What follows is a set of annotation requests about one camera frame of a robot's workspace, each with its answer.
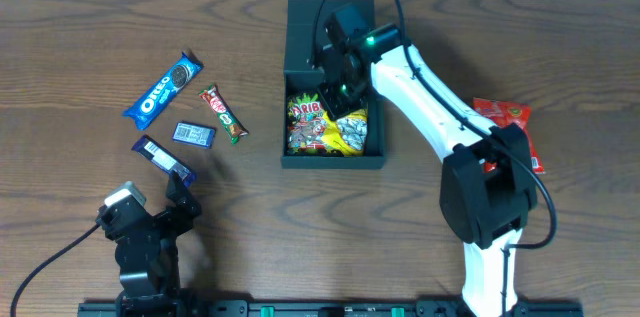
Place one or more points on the blue Oreo cookie pack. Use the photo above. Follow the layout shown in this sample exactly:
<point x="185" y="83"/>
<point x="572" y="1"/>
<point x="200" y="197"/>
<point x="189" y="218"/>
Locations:
<point x="154" y="101"/>

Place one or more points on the black Haribo gummy bag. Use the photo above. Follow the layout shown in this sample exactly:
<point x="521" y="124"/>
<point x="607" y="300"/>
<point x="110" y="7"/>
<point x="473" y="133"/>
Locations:
<point x="305" y="123"/>

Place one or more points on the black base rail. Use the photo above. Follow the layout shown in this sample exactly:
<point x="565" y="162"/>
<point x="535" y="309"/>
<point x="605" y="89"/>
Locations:
<point x="422" y="308"/>

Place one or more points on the red Hacks candy bag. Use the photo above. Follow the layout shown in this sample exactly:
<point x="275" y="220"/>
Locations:
<point x="504" y="113"/>

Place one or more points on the dark green box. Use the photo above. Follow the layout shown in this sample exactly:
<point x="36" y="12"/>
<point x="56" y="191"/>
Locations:
<point x="299" y="78"/>

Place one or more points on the long dark blue chocolate bar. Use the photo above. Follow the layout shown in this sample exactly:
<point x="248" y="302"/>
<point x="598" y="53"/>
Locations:
<point x="163" y="159"/>

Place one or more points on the small blue candy bar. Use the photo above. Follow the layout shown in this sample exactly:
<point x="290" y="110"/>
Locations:
<point x="194" y="135"/>

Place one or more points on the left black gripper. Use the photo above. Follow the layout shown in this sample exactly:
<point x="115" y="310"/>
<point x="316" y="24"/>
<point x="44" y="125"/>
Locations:
<point x="182" y="222"/>

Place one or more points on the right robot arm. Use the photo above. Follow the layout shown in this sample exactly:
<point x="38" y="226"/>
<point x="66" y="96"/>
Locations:
<point x="488" y="186"/>

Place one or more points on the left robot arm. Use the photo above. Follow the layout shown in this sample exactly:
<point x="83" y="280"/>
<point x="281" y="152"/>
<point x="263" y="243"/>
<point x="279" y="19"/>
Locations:
<point x="151" y="287"/>

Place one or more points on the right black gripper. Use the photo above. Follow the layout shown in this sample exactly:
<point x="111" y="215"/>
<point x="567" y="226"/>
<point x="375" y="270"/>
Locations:
<point x="338" y="99"/>

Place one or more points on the red KitKat bar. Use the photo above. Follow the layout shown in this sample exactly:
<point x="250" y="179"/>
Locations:
<point x="235" y="130"/>

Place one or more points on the yellow Hacks candy bag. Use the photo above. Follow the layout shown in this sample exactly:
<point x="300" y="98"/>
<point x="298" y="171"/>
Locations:
<point x="346" y="135"/>

